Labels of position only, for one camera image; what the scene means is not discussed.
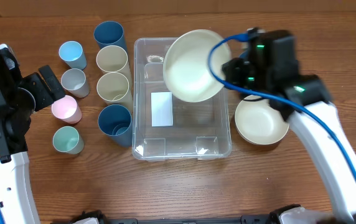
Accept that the grey small cup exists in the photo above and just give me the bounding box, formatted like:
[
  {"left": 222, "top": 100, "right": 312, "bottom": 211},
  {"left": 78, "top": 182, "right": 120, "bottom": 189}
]
[{"left": 61, "top": 68, "right": 90, "bottom": 98}]

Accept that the pink small cup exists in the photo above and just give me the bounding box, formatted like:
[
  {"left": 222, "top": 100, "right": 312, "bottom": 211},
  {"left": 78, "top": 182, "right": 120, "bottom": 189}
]
[{"left": 51, "top": 95, "right": 82, "bottom": 124}]

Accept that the light blue small cup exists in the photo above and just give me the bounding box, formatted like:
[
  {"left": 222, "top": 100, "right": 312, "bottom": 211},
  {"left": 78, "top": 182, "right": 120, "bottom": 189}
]
[{"left": 59, "top": 40, "right": 87, "bottom": 70}]

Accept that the mint green small cup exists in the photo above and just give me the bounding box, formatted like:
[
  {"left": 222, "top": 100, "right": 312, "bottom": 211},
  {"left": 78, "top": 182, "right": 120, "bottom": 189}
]
[{"left": 52, "top": 126, "right": 84, "bottom": 154}]

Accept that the cream bowl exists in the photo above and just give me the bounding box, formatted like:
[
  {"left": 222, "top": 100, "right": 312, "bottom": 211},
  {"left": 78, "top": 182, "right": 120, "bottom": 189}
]
[
  {"left": 234, "top": 95, "right": 289, "bottom": 145},
  {"left": 163, "top": 29, "right": 232, "bottom": 103}
]

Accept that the dark blue bowl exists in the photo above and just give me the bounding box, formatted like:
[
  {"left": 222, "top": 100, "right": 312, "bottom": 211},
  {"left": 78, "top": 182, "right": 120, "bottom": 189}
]
[{"left": 239, "top": 50, "right": 250, "bottom": 60}]

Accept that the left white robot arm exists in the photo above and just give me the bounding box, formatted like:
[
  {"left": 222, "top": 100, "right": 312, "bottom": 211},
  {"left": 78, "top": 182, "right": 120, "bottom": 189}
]
[{"left": 0, "top": 44, "right": 65, "bottom": 223}]

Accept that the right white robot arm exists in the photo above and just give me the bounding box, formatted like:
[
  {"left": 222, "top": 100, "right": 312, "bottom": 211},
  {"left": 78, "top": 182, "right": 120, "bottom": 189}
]
[{"left": 219, "top": 44, "right": 356, "bottom": 223}]

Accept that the clear plastic storage container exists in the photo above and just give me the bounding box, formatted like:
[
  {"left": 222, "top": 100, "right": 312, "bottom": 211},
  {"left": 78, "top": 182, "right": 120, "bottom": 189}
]
[{"left": 132, "top": 37, "right": 232, "bottom": 161}]

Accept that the near cream tall cup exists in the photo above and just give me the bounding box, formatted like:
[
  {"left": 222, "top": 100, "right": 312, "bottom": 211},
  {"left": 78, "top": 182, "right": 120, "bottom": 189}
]
[{"left": 96, "top": 72, "right": 133, "bottom": 113}]

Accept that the cream tall cup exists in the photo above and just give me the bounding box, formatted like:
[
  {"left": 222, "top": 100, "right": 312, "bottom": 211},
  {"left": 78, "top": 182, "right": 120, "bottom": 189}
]
[
  {"left": 96, "top": 45, "right": 133, "bottom": 85},
  {"left": 96, "top": 72, "right": 133, "bottom": 113}
]

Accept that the far cream tall cup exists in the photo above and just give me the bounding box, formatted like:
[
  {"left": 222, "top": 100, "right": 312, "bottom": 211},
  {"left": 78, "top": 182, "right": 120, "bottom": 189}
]
[{"left": 96, "top": 45, "right": 133, "bottom": 85}]

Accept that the near dark blue tall cup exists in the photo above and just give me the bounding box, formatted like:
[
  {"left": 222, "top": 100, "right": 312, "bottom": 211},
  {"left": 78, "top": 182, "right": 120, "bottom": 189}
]
[{"left": 98, "top": 105, "right": 133, "bottom": 147}]

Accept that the dark blue tall cup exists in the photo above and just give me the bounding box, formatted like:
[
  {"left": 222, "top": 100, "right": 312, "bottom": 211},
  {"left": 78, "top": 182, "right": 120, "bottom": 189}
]
[
  {"left": 93, "top": 21, "right": 128, "bottom": 52},
  {"left": 98, "top": 105, "right": 133, "bottom": 147}
]

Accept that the far dark blue tall cup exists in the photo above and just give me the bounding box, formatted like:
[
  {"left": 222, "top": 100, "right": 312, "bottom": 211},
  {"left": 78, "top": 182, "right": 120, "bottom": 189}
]
[{"left": 93, "top": 21, "right": 128, "bottom": 52}]

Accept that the white paper label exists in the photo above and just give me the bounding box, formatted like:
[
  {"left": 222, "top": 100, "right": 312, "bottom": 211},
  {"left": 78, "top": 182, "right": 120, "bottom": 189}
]
[{"left": 151, "top": 92, "right": 173, "bottom": 127}]

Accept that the right blue cable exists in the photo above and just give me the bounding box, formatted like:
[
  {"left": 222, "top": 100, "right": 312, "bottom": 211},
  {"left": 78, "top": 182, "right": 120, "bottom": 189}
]
[{"left": 207, "top": 32, "right": 356, "bottom": 212}]

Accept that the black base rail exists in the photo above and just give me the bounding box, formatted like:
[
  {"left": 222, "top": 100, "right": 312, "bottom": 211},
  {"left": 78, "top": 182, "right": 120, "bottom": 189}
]
[{"left": 52, "top": 203, "right": 303, "bottom": 224}]

